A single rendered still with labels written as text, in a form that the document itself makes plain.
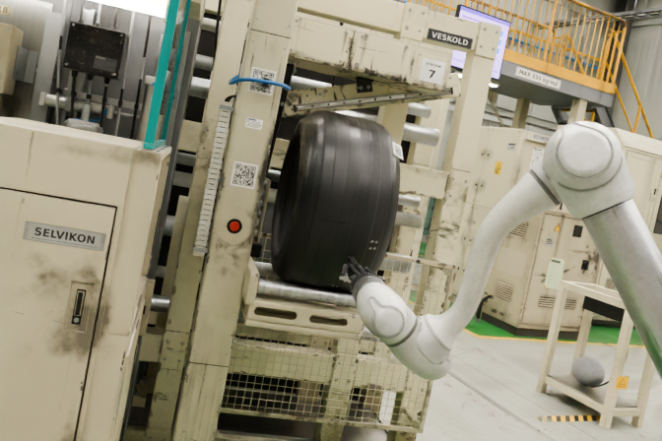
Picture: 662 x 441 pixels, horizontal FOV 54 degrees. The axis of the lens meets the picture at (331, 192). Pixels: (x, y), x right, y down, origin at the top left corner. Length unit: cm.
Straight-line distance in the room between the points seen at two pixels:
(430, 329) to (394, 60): 111
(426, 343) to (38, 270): 86
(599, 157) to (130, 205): 89
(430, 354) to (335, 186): 55
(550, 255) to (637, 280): 532
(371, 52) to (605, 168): 126
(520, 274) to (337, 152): 483
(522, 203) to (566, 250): 530
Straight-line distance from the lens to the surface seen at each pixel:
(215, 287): 206
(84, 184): 135
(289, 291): 201
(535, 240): 649
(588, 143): 128
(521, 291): 657
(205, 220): 203
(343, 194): 186
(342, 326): 207
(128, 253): 136
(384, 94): 251
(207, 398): 217
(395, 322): 152
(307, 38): 232
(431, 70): 243
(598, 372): 483
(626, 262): 134
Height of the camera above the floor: 132
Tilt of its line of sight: 3 degrees down
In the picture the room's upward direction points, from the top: 11 degrees clockwise
